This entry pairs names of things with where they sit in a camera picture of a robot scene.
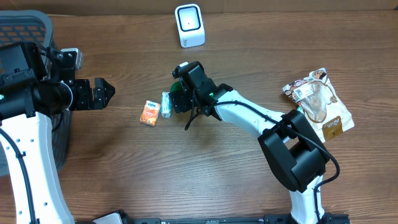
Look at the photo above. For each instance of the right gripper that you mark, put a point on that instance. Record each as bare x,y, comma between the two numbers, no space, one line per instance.
183,101

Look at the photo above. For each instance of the blue tissue pack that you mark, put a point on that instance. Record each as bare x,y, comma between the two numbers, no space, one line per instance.
166,105

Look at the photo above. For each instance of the green lid jar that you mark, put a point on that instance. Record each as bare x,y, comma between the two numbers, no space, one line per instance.
176,87

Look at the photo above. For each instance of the white barcode scanner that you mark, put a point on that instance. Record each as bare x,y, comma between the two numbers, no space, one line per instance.
190,26

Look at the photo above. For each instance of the orange tissue pack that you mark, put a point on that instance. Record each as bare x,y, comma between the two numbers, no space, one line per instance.
150,113

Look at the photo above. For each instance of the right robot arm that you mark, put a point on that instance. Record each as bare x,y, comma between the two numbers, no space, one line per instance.
293,151

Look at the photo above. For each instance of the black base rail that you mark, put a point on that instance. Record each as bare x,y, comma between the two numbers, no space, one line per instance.
120,216

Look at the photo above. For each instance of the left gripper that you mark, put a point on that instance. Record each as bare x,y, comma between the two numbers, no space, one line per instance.
87,100

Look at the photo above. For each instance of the grey plastic mesh basket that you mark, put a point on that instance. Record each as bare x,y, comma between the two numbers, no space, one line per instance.
36,26

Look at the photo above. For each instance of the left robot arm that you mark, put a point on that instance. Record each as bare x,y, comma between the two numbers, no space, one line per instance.
38,82

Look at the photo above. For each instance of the beige snack pouch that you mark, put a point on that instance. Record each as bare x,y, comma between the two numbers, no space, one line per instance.
317,100

